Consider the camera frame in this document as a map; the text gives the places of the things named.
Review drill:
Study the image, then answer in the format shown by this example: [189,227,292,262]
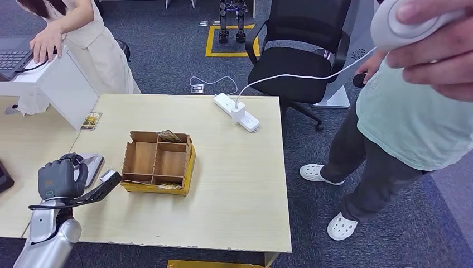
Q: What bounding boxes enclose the person's hand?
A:
[29,26,64,64]
[386,0,473,102]
[356,51,387,85]

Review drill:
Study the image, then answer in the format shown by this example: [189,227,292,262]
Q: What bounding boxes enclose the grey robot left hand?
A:
[37,152,89,200]

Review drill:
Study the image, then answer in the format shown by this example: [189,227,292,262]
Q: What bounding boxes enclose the black handheld controller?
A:
[353,72,368,89]

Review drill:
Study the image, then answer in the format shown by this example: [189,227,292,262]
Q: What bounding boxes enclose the white ID card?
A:
[73,154,100,171]

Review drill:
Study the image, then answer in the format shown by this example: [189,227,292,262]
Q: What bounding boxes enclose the white handheld controller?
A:
[370,0,467,52]

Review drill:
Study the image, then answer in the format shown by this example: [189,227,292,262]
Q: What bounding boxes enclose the wooden compartment box yellow base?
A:
[120,130,197,197]

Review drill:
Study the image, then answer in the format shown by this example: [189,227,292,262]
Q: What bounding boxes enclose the grey card reader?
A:
[72,152,106,189]

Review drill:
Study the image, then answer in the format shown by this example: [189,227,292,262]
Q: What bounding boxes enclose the person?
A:
[15,0,142,116]
[298,0,473,242]

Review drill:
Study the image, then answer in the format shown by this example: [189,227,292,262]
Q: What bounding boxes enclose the yellow picture card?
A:
[80,112,103,131]

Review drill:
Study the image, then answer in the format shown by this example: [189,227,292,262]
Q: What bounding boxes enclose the brown patterned key card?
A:
[157,130,182,144]

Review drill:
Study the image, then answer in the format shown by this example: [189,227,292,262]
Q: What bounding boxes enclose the dark laptop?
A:
[0,36,36,82]

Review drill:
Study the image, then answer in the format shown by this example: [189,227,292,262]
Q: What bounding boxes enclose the white desk riser box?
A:
[0,45,100,131]

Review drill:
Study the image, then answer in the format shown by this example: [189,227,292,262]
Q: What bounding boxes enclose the black flat device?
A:
[0,160,15,194]

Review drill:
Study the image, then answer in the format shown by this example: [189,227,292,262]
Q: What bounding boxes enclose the black round stool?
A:
[115,39,132,63]

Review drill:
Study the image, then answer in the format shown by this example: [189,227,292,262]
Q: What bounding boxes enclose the black office chair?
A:
[245,0,353,132]

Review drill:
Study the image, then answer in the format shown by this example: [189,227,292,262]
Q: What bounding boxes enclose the white furniture legs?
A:
[165,0,196,9]

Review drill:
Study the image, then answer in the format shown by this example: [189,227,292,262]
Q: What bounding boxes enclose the white charger plug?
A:
[231,102,246,124]

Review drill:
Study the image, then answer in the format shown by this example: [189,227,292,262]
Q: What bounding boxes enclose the white power strip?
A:
[213,92,260,133]

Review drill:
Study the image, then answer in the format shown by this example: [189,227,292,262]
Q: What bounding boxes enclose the black robot legs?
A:
[219,0,248,44]

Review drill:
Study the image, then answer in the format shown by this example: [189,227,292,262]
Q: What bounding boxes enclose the yellow floor tape square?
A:
[205,23,260,58]

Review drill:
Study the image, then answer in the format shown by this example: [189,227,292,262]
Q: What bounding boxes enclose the black adapter cable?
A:
[15,59,50,73]

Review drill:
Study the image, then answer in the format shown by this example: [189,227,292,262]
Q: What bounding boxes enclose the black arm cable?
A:
[28,199,89,212]

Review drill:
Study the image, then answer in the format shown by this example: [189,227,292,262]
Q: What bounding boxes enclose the black camera bracket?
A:
[28,170,123,212]

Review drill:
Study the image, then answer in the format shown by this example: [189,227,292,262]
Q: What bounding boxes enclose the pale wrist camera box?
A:
[99,169,118,183]

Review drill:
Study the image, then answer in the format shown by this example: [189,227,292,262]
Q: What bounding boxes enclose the grey white pedestal stand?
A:
[311,0,376,109]

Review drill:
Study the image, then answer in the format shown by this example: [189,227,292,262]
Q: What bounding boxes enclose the white charger cable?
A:
[235,46,378,109]

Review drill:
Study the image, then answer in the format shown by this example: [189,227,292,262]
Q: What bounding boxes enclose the white floor cable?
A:
[189,75,239,96]

